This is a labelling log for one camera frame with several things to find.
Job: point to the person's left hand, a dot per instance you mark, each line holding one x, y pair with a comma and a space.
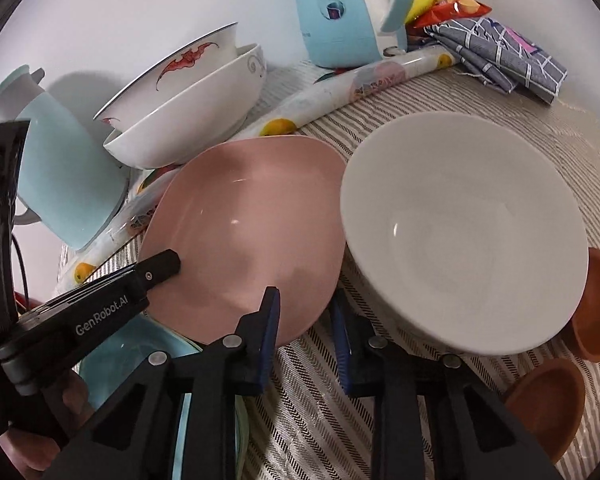
74, 394

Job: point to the large white bowl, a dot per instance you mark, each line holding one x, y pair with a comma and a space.
455, 220

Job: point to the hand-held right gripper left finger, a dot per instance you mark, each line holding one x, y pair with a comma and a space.
270, 340

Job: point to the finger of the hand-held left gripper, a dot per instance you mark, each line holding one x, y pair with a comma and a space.
160, 266

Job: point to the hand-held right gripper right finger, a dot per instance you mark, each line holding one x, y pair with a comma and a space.
341, 355

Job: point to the fruit printed rolled tablecloth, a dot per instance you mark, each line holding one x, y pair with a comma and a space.
330, 92

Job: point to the plain white bowl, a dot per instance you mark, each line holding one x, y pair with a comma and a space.
195, 125

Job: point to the red snack packet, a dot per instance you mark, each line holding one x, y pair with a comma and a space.
455, 10

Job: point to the light blue plate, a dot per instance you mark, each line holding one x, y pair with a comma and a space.
120, 355

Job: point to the blue patterned bowl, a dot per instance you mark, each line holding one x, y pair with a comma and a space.
180, 75

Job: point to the grey plaid cloth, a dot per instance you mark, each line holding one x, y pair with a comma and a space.
505, 55

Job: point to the small brown bowl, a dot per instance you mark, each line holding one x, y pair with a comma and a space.
597, 310
545, 405

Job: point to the light blue thermos jug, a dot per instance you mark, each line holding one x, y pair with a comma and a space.
65, 175

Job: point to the striped table cover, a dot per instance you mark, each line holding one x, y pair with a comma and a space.
320, 410

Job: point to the light blue electric kettle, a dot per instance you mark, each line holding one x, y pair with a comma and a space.
335, 25

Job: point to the pink plate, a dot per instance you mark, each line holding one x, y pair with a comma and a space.
250, 220

